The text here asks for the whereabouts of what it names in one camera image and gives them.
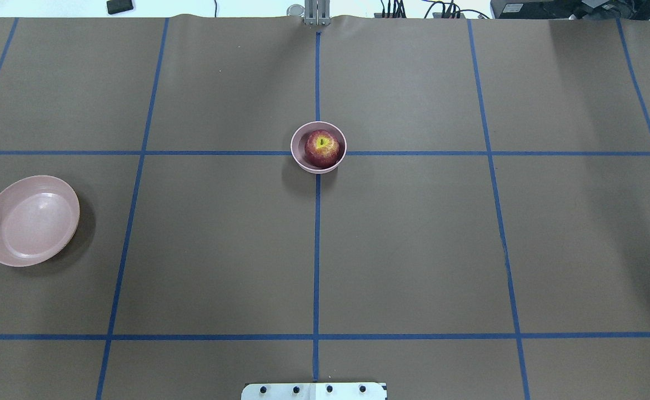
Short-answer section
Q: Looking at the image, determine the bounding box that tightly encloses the pink bowl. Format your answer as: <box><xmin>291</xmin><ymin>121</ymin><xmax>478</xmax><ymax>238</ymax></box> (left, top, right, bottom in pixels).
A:
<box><xmin>291</xmin><ymin>121</ymin><xmax>348</xmax><ymax>174</ymax></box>

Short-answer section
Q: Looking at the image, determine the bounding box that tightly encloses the black box equipment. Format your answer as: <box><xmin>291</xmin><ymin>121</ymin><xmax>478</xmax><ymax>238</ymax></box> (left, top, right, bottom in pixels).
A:
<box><xmin>489</xmin><ymin>1</ymin><xmax>650</xmax><ymax>21</ymax></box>

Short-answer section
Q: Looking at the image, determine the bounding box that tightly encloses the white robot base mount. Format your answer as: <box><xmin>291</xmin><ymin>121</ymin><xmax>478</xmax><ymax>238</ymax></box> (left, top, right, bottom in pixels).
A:
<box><xmin>241</xmin><ymin>382</ymin><xmax>388</xmax><ymax>399</ymax></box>

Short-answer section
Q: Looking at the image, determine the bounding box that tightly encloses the aluminium frame post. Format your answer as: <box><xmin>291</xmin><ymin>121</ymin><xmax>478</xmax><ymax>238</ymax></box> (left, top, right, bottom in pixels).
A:
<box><xmin>303</xmin><ymin>0</ymin><xmax>332</xmax><ymax>26</ymax></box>

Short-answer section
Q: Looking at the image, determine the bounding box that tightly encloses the small black device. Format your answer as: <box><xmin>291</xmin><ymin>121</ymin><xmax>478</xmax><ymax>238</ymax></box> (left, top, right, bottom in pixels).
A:
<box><xmin>105</xmin><ymin>0</ymin><xmax>134</xmax><ymax>16</ymax></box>

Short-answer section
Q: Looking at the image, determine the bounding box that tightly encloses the brown paper table mat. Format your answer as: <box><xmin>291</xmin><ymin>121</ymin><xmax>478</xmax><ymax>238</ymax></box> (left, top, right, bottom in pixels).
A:
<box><xmin>0</xmin><ymin>15</ymin><xmax>650</xmax><ymax>399</ymax></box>

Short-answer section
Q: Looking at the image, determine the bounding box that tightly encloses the red apple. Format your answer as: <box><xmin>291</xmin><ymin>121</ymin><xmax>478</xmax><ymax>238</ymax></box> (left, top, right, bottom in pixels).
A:
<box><xmin>304</xmin><ymin>129</ymin><xmax>341</xmax><ymax>169</ymax></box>

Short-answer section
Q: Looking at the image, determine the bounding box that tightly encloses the pink plate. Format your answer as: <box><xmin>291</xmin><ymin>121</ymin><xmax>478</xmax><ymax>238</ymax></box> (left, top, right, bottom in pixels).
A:
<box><xmin>0</xmin><ymin>175</ymin><xmax>81</xmax><ymax>267</ymax></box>

